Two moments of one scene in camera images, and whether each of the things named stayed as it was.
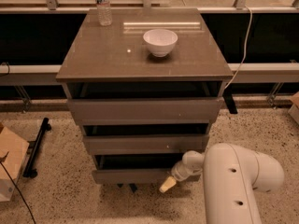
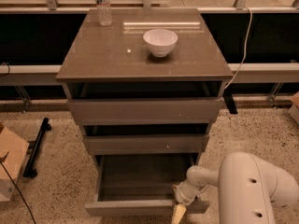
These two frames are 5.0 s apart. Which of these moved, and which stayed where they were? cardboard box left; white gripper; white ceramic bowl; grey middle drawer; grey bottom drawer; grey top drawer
Moved: grey bottom drawer; white gripper
Stayed: grey middle drawer; cardboard box left; grey top drawer; white ceramic bowl
